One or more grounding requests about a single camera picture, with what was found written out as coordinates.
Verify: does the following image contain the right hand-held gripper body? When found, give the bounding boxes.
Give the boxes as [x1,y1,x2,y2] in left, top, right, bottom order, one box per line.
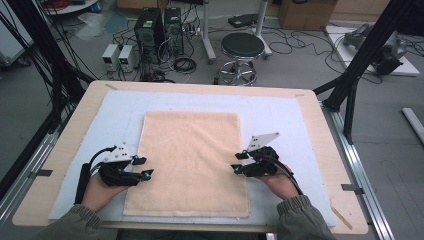
[241,131,280,178]

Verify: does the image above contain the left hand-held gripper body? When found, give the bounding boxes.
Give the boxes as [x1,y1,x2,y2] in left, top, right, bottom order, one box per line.
[98,142,144,188]

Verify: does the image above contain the peach towel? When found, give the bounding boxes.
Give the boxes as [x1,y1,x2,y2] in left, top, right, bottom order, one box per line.
[122,110,251,219]

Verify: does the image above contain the person's right hand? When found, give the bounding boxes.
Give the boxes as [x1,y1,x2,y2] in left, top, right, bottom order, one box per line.
[258,164,301,201]

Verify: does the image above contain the person's left hand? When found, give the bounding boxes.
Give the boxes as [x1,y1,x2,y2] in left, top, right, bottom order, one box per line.
[80,173,131,213]

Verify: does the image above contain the white grid mat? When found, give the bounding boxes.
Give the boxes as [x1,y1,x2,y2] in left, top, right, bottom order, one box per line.
[48,89,337,229]

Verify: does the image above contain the thin wooden stick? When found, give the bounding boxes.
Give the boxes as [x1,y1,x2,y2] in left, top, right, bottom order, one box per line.
[329,204,354,231]

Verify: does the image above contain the white power supply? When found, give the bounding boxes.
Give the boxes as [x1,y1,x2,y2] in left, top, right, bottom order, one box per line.
[101,43,120,72]
[118,44,139,73]

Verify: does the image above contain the black round stool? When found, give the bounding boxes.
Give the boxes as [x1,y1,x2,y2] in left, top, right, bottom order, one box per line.
[218,32,266,87]

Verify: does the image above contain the white desk leg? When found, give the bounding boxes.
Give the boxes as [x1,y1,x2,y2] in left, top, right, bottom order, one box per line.
[253,0,273,59]
[201,0,218,64]

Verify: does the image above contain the large black computer tower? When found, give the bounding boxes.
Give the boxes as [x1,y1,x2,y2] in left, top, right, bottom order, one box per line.
[133,7,166,64]

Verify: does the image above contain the flat black device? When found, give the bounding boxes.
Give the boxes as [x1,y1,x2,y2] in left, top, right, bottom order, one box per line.
[228,13,259,29]

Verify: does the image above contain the slim black computer tower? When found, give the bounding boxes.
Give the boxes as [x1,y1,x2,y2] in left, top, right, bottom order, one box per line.
[163,7,185,56]

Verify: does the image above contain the white floor board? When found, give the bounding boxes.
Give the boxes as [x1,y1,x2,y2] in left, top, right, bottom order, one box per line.
[324,24,421,78]

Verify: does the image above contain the clear plastic bags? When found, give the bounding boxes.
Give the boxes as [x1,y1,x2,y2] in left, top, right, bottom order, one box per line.
[76,12,108,41]

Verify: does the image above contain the cardboard box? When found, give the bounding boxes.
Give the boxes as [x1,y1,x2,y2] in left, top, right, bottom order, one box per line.
[278,0,338,32]

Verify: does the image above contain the white tube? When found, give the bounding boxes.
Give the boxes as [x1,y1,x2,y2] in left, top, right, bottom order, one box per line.
[401,107,424,144]

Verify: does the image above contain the round white table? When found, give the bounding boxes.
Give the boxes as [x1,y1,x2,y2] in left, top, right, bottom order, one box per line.
[43,0,99,16]

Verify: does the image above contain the white panel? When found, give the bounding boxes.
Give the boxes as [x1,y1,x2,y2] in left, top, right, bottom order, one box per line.
[0,0,34,66]

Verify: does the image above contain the grey machine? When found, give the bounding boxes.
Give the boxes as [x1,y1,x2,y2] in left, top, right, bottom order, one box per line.
[343,23,408,76]

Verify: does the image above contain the right hand-held gripper cable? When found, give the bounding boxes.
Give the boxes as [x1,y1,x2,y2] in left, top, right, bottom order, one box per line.
[263,153,304,196]

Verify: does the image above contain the hand-held gripper cable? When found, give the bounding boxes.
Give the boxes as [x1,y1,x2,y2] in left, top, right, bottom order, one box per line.
[263,153,304,196]
[73,145,118,205]

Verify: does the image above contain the left hand-held gripper cable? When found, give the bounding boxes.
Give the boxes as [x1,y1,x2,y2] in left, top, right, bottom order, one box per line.
[73,145,118,205]

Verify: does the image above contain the black rail clip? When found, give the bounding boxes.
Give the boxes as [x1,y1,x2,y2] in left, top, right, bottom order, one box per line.
[341,183,365,195]
[28,169,54,179]

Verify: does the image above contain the aluminium rail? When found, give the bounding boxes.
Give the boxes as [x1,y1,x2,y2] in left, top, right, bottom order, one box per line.
[321,101,396,240]
[0,131,59,228]

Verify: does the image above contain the coiled black cable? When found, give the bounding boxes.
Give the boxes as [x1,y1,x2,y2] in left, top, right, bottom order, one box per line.
[173,57,198,75]

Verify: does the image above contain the loose black floor cables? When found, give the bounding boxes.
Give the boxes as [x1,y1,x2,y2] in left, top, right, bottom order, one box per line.
[266,28,348,74]

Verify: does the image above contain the black frame post with cables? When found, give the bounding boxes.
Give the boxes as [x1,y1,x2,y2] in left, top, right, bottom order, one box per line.
[0,0,96,134]

